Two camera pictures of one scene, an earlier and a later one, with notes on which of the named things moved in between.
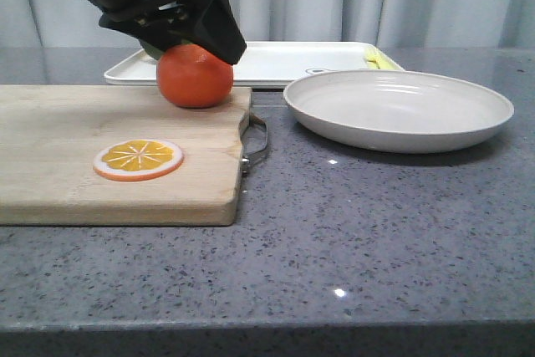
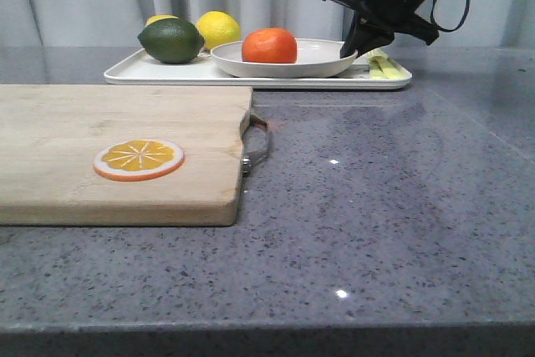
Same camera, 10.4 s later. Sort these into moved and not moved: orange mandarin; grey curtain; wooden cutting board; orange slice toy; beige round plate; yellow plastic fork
Moved: beige round plate; orange mandarin
Not moved: yellow plastic fork; grey curtain; orange slice toy; wooden cutting board
